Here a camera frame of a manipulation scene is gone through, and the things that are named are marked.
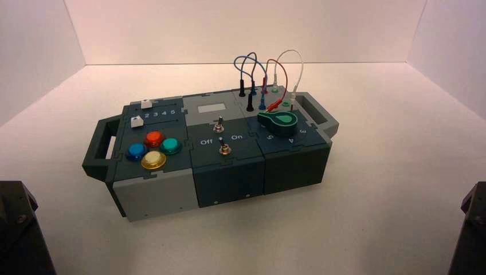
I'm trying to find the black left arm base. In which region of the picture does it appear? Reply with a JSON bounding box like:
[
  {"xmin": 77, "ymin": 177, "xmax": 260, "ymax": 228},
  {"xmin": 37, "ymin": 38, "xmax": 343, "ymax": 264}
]
[{"xmin": 0, "ymin": 180, "xmax": 58, "ymax": 275}]

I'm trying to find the long blue jumper wire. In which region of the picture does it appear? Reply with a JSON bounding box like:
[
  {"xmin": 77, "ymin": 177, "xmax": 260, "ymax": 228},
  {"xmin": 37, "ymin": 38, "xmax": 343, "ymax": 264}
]
[{"xmin": 242, "ymin": 52, "xmax": 267, "ymax": 112}]

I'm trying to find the blue dome push button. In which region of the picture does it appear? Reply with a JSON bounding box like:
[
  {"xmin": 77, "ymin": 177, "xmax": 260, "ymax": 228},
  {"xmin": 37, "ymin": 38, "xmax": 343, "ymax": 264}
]
[{"xmin": 126, "ymin": 143, "xmax": 148, "ymax": 162}]

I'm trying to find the black jumper cable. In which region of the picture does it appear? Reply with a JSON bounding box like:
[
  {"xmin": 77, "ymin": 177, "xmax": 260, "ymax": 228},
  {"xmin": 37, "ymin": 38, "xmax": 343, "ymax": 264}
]
[{"xmin": 233, "ymin": 56, "xmax": 259, "ymax": 98}]

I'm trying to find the green black rotary knob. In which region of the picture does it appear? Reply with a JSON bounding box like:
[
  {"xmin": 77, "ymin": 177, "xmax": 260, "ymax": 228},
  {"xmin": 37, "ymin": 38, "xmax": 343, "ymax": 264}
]
[{"xmin": 257, "ymin": 111, "xmax": 298, "ymax": 138}]

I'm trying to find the red dome push button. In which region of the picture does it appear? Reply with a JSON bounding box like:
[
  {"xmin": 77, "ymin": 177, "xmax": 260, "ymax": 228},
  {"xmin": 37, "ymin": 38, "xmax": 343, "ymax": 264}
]
[{"xmin": 144, "ymin": 131, "xmax": 166, "ymax": 148}]

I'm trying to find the red jumper wire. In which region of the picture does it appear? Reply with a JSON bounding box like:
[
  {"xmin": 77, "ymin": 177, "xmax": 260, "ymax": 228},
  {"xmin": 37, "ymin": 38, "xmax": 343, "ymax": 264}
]
[{"xmin": 262, "ymin": 58, "xmax": 289, "ymax": 113}]

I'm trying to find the green dome push button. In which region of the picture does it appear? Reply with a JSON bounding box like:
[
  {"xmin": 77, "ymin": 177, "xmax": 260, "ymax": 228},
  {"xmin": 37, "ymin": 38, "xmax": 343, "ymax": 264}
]
[{"xmin": 159, "ymin": 137, "xmax": 183, "ymax": 156}]

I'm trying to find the yellow dome push button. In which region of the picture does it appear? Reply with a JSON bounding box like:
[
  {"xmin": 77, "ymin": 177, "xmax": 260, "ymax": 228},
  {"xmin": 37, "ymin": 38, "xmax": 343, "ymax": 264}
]
[{"xmin": 140, "ymin": 150, "xmax": 167, "ymax": 170}]

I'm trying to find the dark teal grey control box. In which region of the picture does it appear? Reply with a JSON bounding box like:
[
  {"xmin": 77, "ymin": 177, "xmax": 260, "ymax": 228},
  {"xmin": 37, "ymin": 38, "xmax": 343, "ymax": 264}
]
[{"xmin": 81, "ymin": 85, "xmax": 340, "ymax": 223}]

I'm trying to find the grey display window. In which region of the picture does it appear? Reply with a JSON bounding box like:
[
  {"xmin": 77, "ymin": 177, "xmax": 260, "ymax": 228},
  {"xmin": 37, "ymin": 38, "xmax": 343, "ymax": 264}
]
[{"xmin": 197, "ymin": 102, "xmax": 228, "ymax": 115}]

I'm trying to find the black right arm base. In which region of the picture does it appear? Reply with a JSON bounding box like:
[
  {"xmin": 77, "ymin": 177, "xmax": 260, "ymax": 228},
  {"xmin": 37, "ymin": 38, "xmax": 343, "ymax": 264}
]
[{"xmin": 448, "ymin": 182, "xmax": 486, "ymax": 275}]

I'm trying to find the white jumper wire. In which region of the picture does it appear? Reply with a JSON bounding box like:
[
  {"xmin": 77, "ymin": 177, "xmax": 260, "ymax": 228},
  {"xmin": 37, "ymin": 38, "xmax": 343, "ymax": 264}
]
[{"xmin": 271, "ymin": 49, "xmax": 304, "ymax": 111}]

